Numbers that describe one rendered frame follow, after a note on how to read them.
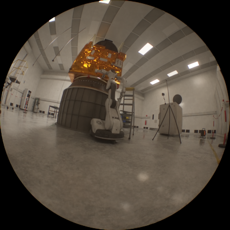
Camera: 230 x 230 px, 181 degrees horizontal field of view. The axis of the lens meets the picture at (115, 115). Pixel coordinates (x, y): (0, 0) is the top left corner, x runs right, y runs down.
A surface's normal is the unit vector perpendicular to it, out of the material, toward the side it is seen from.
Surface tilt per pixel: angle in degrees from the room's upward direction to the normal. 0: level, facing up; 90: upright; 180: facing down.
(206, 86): 90
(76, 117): 90
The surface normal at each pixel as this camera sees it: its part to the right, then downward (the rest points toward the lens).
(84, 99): 0.28, -0.07
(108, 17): -0.13, 0.98
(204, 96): -0.92, -0.16
